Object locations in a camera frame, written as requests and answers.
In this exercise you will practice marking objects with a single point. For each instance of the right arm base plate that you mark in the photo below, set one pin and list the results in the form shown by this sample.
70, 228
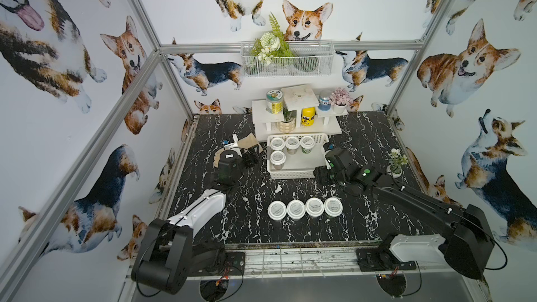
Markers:
380, 259

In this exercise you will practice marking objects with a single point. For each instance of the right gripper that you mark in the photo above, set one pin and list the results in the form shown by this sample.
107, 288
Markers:
331, 158

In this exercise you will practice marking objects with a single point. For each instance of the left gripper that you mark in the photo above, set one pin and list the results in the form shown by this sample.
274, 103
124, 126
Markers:
246, 157

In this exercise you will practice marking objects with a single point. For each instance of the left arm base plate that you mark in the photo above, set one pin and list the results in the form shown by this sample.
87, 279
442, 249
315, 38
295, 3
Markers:
235, 263

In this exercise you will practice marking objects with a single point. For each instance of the white tiered shelf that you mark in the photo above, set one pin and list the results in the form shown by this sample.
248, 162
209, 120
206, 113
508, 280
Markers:
296, 99

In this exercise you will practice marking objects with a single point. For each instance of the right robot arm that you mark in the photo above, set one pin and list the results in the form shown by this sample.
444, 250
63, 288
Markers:
461, 237

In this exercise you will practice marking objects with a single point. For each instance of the woven pot green plant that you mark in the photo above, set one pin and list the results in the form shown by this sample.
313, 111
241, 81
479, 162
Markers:
288, 124

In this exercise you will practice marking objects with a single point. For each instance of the pink flower pot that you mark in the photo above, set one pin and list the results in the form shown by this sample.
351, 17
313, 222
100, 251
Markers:
339, 99

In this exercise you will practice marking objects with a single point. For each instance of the green yellow tin can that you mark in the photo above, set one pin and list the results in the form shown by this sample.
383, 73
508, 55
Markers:
274, 100

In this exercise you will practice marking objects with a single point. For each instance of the small white flower pot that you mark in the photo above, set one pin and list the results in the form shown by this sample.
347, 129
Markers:
397, 162

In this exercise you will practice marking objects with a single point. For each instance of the green fern white flowers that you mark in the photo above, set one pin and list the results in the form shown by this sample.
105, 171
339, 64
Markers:
271, 47

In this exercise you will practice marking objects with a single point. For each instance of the white plastic basket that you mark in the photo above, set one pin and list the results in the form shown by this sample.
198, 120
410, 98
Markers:
300, 164

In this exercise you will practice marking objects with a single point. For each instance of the yellow jar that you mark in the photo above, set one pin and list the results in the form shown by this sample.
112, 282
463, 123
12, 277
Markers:
308, 116

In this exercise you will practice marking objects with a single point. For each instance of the yogurt cup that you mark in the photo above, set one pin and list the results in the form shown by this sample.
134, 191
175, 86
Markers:
314, 207
278, 159
333, 207
277, 210
292, 145
277, 144
296, 209
307, 144

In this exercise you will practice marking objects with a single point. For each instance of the white wire wall basket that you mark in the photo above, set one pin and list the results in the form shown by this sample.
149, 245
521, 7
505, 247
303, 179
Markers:
309, 58

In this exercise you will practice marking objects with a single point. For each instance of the blue white can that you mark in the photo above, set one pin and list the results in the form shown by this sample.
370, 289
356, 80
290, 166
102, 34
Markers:
324, 99

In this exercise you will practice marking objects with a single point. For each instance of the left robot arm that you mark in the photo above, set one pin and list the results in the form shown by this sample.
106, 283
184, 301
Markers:
168, 254

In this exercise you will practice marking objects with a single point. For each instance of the yogurt cup back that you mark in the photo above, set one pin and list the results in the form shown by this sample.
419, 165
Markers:
278, 159
277, 144
307, 144
292, 145

